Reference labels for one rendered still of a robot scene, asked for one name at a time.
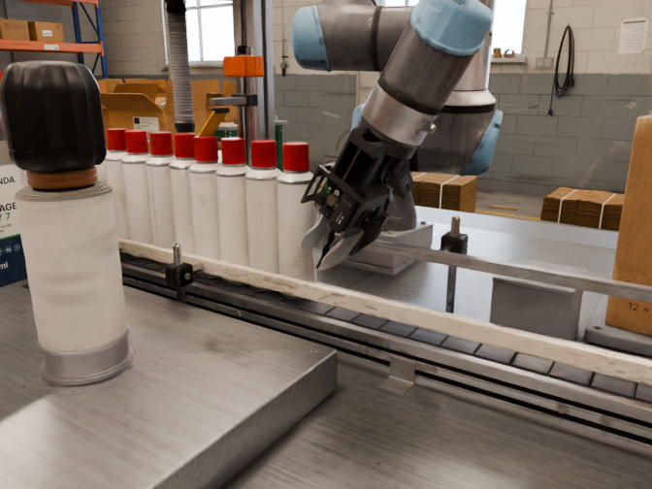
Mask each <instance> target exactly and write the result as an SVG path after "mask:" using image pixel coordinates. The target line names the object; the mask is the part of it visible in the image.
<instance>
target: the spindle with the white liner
mask: <svg viewBox="0 0 652 489"><path fill-rule="evenodd" d="M0 101H1V107H2V113H3V119H4V125H5V131H6V137H7V143H8V148H9V149H10V150H9V154H10V158H11V160H12V162H13V163H14V164H15V165H16V166H17V167H18V168H20V169H21V170H27V171H26V175H27V177H28V179H27V181H28V185H30V186H27V187H25V188H22V189H20V191H18V192H17V193H16V195H15V201H16V210H17V215H18V221H19V229H20V236H21V242H22V247H23V252H24V257H25V263H26V271H27V277H28V283H29V288H30V292H31V297H32V304H33V311H34V318H35V323H36V327H37V332H38V338H37V346H38V348H39V349H40V350H41V351H43V357H44V361H43V362H42V364H41V366H40V372H41V376H42V377H43V378H44V379H45V380H47V381H50V382H52V383H55V384H60V385H83V384H88V383H93V382H97V381H101V380H104V379H107V378H109V377H112V376H114V375H117V374H118V373H120V372H121V371H123V370H124V369H125V368H126V367H127V366H129V365H130V363H131V362H132V360H133V358H134V351H133V348H132V347H131V346H130V345H129V344H128V340H127V336H128V334H129V332H130V326H129V323H128V322H127V319H126V307H125V299H124V292H123V285H122V272H121V264H120V256H119V250H118V237H117V226H116V219H115V213H114V190H113V189H112V187H111V186H110V185H108V184H106V183H104V182H101V181H96V180H98V179H97V174H96V173H97V170H96V167H95V166H94V165H100V164H102V163H103V161H104V160H105V158H106V156H107V146H106V135H105V126H104V118H103V109H102V101H101V93H100V88H99V85H98V83H97V81H96V80H95V78H94V76H93V75H92V73H91V72H90V70H89V69H88V68H87V67H86V66H85V65H82V64H80V63H74V62H69V61H48V60H31V61H22V62H16V63H12V64H9V65H8V66H7V67H6V68H5V70H4V73H3V75H2V78H1V81H0Z"/></svg>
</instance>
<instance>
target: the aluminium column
mask: <svg viewBox="0 0 652 489"><path fill-rule="evenodd" d="M232 13H233V34H234V48H236V47H237V46H244V45H245V35H244V17H243V0H232ZM245 17H246V42H247V46H248V47H249V48H252V56H262V57H263V70H264V76H263V77H262V78H253V94H257V95H258V106H255V107H254V126H255V140H274V141H275V140H276V136H275V99H274V61H273V25H272V0H245ZM242 88H243V94H247V92H246V78H242ZM243 111H244V139H245V155H246V163H245V164H246V165H247V166H248V167H249V159H248V124H247V107H243Z"/></svg>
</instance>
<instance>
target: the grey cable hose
mask: <svg viewBox="0 0 652 489"><path fill-rule="evenodd" d="M165 2H166V3H167V9H166V11H167V16H168V17H167V19H168V22H169V23H168V25H169V27H168V29H169V30H168V32H170V33H169V35H170V36H169V38H170V40H169V41H170V43H169V45H170V46H169V47H170V54H171V55H170V56H171V57H172V58H170V59H171V60H172V61H171V63H172V64H171V66H172V67H171V69H173V70H172V71H171V72H173V73H172V75H173V76H172V84H173V90H174V91H173V93H174V94H173V96H175V97H174V99H175V100H174V102H175V103H174V105H175V106H174V108H175V117H176V118H175V119H176V122H175V129H176V132H178V133H192V132H194V131H195V122H194V120H193V119H194V117H192V116H194V115H193V112H192V111H193V109H192V108H193V106H192V105H193V103H191V102H193V101H192V100H191V99H192V97H191V96H192V94H191V93H192V91H191V90H192V88H190V87H191V79H190V78H191V77H190V75H191V74H190V73H189V72H190V70H189V69H190V67H189V66H190V64H189V63H190V61H188V60H190V59H189V58H188V57H189V55H188V54H189V52H188V51H189V49H188V48H189V46H188V45H189V44H188V43H187V42H188V40H187V39H188V37H187V35H188V33H187V32H188V30H186V29H188V28H187V27H186V26H187V24H186V23H187V17H186V16H187V14H186V12H187V10H186V5H185V4H187V2H186V0H165Z"/></svg>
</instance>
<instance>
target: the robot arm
mask: <svg viewBox="0 0 652 489"><path fill-rule="evenodd" d="M496 1H497V0H419V2H418V3H417V4H415V6H381V3H382V0H322V2H321V4H320V7H316V5H312V6H311V7H304V8H302V9H300V10H298V11H297V12H296V14H295V15H294V18H293V22H292V28H291V44H292V50H293V53H294V57H295V59H296V61H297V63H298V64H299V65H300V66H301V67H302V68H304V69H308V70H314V71H327V72H331V71H364V72H382V73H381V75H380V77H379V79H378V80H377V81H376V83H375V86H374V88H373V90H372V92H371V94H370V96H369V98H368V100H367V102H366V104H362V105H359V106H358V107H356V108H355V110H354V112H353V118H352V128H351V129H350V132H351V133H350V135H349V137H348V139H347V141H346V143H345V145H344V147H343V149H342V151H341V153H340V155H339V157H338V159H337V161H336V162H332V163H328V164H323V165H319V166H318V167H317V169H316V171H315V173H314V175H313V177H312V179H311V181H310V184H309V186H308V188H307V190H306V192H305V194H304V196H303V198H302V200H301V202H300V203H301V204H304V203H306V202H309V201H314V202H315V203H314V207H315V208H316V209H318V210H319V217H318V220H317V222H316V224H315V225H314V226H313V227H312V228H311V229H310V230H308V232H307V233H306V234H305V235H304V236H303V238H302V239H301V242H300V245H301V247H312V259H313V266H314V268H316V269H317V270H318V271H322V270H327V269H330V268H332V267H334V266H336V265H338V264H340V263H341V262H342V261H344V260H345V259H347V258H348V257H350V256H351V255H353V254H355V253H356V252H358V251H359V250H361V249H363V248H364V247H366V246H367V245H369V244H371V243H372V242H374V241H375V240H376V239H377V238H378V236H379V235H380V233H381V232H388V231H394V232H399V231H407V230H412V229H414V228H416V221H417V214H416V210H415V206H414V202H413V198H412V194H411V189H412V188H413V187H414V186H415V184H414V182H413V179H412V177H411V172H418V173H432V174H447V175H460V177H462V176H482V175H484V174H486V173H487V172H488V170H489V168H490V166H491V162H492V159H493V155H494V151H495V147H496V143H497V140H498V136H499V132H500V127H501V123H502V118H503V112H502V111H499V110H495V103H496V99H495V98H494V97H493V96H492V95H491V93H490V92H489V91H488V80H489V70H490V60H491V50H492V41H493V30H494V20H495V11H496ZM320 176H321V178H320V180H319V182H318V184H317V186H316V187H315V189H314V191H313V192H311V193H309V192H310V189H311V187H312V185H313V183H314V181H315V179H316V177H320ZM324 178H327V180H326V182H325V184H324V186H323V188H322V190H321V192H318V193H317V191H318V189H319V187H320V185H321V183H322V182H323V180H324ZM335 232H337V233H338V234H339V233H341V237H340V239H339V241H338V242H337V243H336V244H334V245H333V246H332V248H331V250H330V251H329V247H330V244H331V243H332V242H333V241H334V239H335Z"/></svg>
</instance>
